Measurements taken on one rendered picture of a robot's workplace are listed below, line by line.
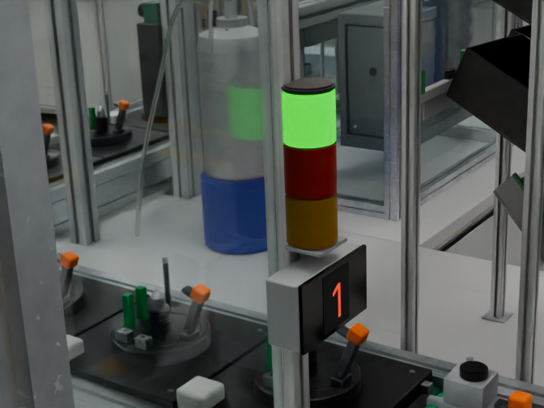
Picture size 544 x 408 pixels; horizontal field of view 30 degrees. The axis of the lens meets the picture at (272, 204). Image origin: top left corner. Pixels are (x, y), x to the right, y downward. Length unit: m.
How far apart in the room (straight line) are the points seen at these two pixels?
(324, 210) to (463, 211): 1.32
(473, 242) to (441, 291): 0.48
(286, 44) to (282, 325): 0.26
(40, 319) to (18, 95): 0.05
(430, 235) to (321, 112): 1.21
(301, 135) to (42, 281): 0.71
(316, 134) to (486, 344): 0.82
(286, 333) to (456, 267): 1.02
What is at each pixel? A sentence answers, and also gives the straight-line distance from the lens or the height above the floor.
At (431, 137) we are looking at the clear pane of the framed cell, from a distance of 2.32.
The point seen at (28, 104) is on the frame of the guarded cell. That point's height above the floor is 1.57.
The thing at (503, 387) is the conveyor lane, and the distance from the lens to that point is 1.35.
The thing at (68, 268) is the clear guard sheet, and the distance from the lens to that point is 0.77.
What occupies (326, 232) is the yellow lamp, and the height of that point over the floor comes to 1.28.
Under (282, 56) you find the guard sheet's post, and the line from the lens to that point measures 0.93.
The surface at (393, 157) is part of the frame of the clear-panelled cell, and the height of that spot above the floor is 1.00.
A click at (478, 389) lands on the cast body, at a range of 1.09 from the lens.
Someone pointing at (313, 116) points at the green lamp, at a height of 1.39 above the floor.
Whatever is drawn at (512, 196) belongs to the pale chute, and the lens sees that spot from 1.35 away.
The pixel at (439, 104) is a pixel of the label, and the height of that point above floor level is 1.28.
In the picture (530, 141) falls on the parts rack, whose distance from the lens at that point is 1.28.
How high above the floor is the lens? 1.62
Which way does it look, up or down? 19 degrees down
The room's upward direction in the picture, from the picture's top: 2 degrees counter-clockwise
